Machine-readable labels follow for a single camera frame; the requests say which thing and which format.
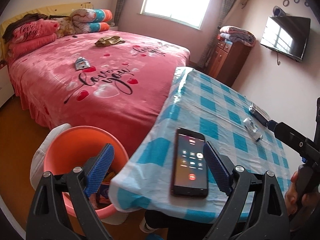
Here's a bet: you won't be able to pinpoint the small wrapper on bed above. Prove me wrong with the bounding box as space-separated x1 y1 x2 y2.
74 57 91 70

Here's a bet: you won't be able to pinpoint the crushed white bottle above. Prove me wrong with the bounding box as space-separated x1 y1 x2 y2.
243 118 263 142

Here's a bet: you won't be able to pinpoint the orange plastic trash bucket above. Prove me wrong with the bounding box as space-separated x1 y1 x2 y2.
43 126 130 220

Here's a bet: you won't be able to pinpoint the bright window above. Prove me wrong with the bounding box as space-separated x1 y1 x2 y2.
140 0 210 29

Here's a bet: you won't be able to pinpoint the black smartphone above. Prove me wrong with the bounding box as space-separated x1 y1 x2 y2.
171 127 209 199

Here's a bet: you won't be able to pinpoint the folded blanket on cabinet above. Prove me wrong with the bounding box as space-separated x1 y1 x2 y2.
219 25 256 47

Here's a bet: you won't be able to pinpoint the pink pillows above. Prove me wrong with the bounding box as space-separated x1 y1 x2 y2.
7 19 60 59

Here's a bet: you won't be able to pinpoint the person right hand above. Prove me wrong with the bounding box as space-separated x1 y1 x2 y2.
284 171 319 215

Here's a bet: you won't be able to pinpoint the white nightstand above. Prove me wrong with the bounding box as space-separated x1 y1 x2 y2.
0 66 15 107

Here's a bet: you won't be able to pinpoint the blue checkered tablecloth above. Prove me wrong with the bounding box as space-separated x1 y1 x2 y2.
109 67 291 223

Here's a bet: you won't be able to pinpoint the wall mounted television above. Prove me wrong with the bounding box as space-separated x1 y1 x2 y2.
260 16 311 62

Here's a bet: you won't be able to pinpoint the dark blue carton box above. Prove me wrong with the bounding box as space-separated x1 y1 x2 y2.
248 103 271 127

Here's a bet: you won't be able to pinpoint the pink bed with bedspread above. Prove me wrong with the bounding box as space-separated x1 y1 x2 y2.
1 30 190 155

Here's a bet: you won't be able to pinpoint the rolled colourful quilt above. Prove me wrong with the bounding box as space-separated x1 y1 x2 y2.
70 8 113 34

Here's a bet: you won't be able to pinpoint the olive cloth on bed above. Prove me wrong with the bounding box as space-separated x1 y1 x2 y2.
95 36 125 47

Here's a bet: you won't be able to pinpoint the brown wooden cabinet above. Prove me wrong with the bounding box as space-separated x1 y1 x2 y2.
208 40 252 87

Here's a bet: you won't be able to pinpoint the grey curtain right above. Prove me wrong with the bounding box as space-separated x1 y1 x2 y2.
197 0 236 68

